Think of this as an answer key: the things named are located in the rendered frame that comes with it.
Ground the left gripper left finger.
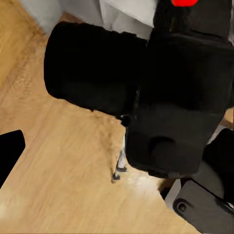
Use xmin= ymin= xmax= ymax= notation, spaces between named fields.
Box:
xmin=0 ymin=130 xmax=25 ymax=188

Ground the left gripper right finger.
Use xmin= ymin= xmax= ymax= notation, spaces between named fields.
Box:
xmin=218 ymin=130 xmax=234 ymax=169

